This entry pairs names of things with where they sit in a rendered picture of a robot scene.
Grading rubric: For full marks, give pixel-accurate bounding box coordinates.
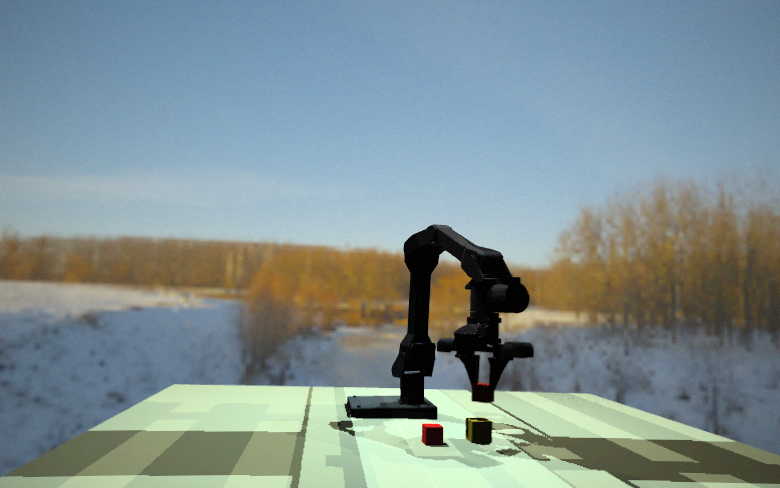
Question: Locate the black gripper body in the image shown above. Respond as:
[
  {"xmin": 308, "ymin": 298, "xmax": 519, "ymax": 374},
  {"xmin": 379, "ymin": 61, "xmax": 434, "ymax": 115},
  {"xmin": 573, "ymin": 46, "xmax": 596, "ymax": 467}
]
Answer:
[{"xmin": 437, "ymin": 312, "xmax": 534, "ymax": 358}]

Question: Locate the yellow cube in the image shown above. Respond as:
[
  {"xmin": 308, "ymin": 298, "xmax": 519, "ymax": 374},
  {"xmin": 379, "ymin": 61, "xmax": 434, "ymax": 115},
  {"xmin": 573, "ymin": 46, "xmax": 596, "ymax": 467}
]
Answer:
[{"xmin": 465, "ymin": 418, "xmax": 493, "ymax": 443}]

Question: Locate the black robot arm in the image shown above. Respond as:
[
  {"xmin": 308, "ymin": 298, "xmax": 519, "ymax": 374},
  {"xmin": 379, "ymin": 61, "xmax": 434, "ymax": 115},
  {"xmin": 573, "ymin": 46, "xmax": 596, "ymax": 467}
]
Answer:
[{"xmin": 391, "ymin": 224, "xmax": 529, "ymax": 405}]

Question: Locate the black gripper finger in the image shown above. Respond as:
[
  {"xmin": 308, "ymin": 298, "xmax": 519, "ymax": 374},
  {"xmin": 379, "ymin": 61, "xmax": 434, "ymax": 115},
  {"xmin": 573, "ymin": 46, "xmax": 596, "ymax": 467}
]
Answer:
[
  {"xmin": 455, "ymin": 354, "xmax": 480, "ymax": 386},
  {"xmin": 488, "ymin": 357, "xmax": 513, "ymax": 394}
]

